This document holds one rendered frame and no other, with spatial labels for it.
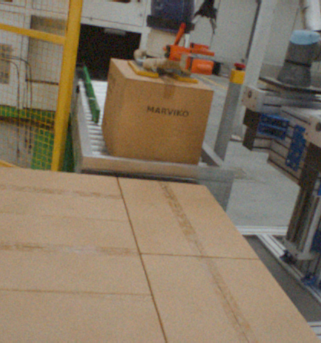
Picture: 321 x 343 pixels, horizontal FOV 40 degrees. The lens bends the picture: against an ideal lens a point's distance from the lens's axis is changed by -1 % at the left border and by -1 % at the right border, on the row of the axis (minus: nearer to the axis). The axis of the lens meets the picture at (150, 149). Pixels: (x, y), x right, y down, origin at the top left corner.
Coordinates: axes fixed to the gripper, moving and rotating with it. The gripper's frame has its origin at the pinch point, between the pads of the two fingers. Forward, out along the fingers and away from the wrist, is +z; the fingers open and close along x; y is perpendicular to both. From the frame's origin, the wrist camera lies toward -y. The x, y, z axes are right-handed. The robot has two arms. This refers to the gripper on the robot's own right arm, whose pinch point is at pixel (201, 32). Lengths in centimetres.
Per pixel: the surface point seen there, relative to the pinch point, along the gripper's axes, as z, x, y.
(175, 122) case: 38, -22, 58
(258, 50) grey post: 15, 135, -217
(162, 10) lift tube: -8, -32, 39
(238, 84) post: 24.1, 24.4, 9.2
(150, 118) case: 38, -33, 58
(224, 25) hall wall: -2, 318, -850
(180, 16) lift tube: -6.5, -24.0, 40.6
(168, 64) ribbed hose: 15, -28, 49
